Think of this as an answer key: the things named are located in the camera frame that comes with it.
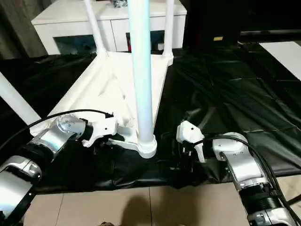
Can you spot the white plastic table top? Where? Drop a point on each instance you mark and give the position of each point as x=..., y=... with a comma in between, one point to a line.
x=113, y=82

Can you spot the white plastic table leg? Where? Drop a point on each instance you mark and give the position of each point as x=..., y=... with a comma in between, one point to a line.
x=141, y=70
x=92, y=23
x=14, y=99
x=169, y=23

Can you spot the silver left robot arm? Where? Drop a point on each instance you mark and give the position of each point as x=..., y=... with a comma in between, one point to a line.
x=47, y=139

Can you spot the black work mat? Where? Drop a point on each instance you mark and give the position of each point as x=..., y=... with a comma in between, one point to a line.
x=223, y=94

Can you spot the small yellow label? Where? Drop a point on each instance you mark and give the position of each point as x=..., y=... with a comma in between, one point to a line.
x=217, y=38

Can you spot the black tripod leg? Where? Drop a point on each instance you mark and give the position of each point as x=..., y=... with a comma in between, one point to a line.
x=294, y=199

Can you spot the white cabinet with glass doors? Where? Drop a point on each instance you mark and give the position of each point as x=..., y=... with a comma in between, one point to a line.
x=70, y=21

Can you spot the white flat board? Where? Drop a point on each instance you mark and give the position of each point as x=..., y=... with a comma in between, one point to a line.
x=284, y=56

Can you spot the black tangled bundle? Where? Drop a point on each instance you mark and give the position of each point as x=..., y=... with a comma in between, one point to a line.
x=120, y=2

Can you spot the grey curtain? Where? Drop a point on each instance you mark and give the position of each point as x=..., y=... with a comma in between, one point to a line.
x=14, y=28

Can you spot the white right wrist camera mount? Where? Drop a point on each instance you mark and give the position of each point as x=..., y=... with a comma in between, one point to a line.
x=188, y=130

